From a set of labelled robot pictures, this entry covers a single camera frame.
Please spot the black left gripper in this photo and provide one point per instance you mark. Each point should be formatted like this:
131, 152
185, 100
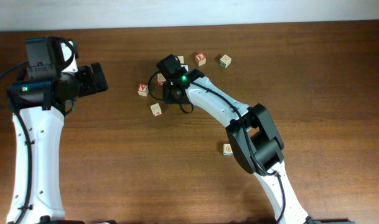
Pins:
91, 87

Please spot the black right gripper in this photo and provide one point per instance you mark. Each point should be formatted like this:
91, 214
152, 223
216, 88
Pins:
171, 95

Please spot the wooden block blue side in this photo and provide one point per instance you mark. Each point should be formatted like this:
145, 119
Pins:
227, 150

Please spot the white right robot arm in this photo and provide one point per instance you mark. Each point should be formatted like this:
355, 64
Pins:
254, 139

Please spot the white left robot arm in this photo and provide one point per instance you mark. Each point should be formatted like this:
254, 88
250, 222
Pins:
40, 99

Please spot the wooden block red bottom edge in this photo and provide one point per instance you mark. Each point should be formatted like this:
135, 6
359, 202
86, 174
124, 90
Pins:
156, 109

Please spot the wooden block green side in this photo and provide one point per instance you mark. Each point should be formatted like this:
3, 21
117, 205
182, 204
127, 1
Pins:
186, 67

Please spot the red letter A block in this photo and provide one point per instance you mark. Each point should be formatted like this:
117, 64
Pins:
143, 89

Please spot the wooden block red X side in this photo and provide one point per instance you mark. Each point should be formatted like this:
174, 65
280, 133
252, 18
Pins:
181, 59

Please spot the red letter E block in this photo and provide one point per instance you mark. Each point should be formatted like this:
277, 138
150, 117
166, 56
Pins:
200, 59

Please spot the wooden block green corner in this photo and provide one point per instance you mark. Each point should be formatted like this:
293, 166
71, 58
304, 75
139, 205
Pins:
225, 61

